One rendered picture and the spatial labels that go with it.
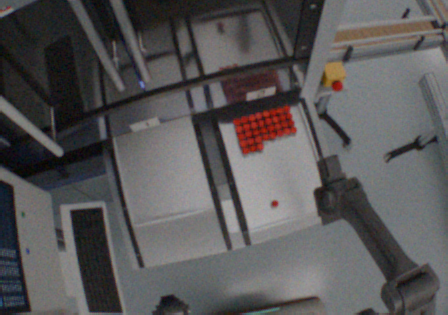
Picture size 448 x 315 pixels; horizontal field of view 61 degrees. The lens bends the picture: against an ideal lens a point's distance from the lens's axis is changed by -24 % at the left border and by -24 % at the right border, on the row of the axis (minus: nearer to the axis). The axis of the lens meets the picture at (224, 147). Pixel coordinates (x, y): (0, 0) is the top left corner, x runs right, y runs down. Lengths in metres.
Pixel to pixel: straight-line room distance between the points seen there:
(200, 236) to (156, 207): 0.16
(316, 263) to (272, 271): 0.23
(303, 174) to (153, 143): 0.47
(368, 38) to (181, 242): 0.94
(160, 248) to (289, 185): 0.44
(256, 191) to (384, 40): 0.73
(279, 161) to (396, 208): 1.17
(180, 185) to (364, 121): 1.33
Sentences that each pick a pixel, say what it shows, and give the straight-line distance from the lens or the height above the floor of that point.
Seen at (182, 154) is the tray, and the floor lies 0.88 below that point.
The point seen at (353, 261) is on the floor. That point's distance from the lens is 2.41.
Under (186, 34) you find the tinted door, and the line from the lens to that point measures 0.99.
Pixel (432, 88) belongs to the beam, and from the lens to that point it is 2.16.
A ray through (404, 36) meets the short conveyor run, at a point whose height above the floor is 0.96.
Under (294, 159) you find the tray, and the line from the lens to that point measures 1.50.
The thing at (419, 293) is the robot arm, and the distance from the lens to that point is 0.77.
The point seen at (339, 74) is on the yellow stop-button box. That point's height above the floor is 1.03.
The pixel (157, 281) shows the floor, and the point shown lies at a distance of 2.37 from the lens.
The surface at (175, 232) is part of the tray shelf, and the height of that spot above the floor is 0.88.
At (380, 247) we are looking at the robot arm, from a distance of 0.85.
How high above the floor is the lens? 2.33
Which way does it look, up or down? 75 degrees down
